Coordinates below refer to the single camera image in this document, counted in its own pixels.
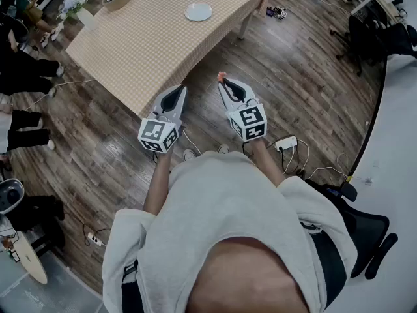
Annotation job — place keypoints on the pale flower bouquet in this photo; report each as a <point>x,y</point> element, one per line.
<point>73,2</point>

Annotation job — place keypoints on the black mesh office chair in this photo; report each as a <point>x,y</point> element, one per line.
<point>368,233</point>

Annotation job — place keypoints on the person's right forearm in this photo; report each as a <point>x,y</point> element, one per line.
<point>265,161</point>

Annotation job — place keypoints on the grey bowl-shaped seat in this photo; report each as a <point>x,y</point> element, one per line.
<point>9,196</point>

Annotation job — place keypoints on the white vase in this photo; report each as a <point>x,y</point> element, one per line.
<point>87,20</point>

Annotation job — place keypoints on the person's left forearm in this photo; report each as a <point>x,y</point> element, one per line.
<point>156,187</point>

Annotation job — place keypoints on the small orange-pink food piece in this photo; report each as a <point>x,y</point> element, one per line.
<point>222,75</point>

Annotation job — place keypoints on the person's left white shoe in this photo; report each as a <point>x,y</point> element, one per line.
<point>189,155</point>

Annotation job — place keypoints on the round light wooden table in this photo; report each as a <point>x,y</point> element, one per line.
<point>31,259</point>

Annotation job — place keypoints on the table with checked tablecloth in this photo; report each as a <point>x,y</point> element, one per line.
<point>153,44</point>

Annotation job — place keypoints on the black bag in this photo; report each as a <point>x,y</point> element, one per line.
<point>36,220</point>

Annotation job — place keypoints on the person's white shoe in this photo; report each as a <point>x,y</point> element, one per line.
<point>223,148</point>
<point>189,155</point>

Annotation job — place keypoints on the white curved desk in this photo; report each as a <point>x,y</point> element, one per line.
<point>391,174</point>

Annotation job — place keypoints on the white power strip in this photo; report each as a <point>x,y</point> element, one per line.
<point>286,143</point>
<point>96,239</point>

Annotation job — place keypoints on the person's grey shirt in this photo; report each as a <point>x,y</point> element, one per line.
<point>211,201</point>

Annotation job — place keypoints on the person's face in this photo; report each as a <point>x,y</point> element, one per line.
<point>244,279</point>

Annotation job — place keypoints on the white plate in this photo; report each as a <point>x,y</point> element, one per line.
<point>198,11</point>

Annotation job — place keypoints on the small devices with printed squares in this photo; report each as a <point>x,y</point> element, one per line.
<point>277,12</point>

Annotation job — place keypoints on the person's right white shoe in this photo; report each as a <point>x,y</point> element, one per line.
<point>223,148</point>

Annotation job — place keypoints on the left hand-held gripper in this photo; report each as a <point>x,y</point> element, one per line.
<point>153,132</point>

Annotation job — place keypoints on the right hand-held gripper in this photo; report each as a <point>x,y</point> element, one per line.
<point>251,119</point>

